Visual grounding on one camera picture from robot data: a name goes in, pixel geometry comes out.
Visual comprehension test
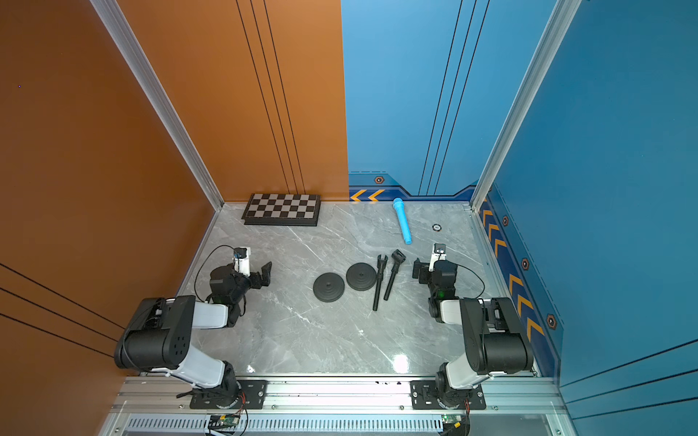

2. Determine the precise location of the black stand pole with clip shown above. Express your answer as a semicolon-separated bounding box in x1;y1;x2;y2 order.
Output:
372;254;388;312

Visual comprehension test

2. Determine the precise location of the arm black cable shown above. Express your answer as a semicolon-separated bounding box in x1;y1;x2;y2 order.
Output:
193;243;241;303
454;263;487;301

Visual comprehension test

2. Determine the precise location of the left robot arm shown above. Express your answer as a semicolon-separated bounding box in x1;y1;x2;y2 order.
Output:
114;261;273;410

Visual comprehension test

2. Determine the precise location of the black white checkerboard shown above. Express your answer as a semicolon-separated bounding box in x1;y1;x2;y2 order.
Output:
241;194;322;226

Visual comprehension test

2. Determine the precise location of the aluminium rail frame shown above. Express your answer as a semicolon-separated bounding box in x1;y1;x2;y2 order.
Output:
101;374;575;435

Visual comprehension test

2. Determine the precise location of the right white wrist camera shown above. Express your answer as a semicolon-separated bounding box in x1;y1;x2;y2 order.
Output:
429;243;446;272

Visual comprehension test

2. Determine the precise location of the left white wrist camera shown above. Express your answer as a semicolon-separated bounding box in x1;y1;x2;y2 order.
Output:
233;247;251;277

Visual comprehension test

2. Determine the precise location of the left green circuit board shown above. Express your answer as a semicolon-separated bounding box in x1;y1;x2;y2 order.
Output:
207;414;241;432

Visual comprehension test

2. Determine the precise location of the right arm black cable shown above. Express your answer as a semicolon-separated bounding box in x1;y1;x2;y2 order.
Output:
454;263;487;301

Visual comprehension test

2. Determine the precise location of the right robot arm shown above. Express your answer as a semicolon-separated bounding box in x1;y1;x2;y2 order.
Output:
413;260;534;409

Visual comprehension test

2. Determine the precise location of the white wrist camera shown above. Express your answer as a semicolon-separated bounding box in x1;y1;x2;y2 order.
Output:
429;243;446;272
233;247;251;277

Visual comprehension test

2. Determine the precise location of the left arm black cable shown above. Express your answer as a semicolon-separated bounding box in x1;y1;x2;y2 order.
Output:
193;243;241;303

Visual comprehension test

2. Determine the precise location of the right green circuit board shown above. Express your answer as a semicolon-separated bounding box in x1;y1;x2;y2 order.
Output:
440;414;471;436

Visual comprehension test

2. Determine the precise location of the black round stand base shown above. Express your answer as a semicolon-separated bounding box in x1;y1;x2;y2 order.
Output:
313;272;345;303

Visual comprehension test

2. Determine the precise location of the green circuit board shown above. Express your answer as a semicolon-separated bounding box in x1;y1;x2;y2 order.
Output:
207;414;241;432
440;414;471;436

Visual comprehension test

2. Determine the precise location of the light blue toy microphone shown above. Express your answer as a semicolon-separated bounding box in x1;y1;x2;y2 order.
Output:
393;198;413;245

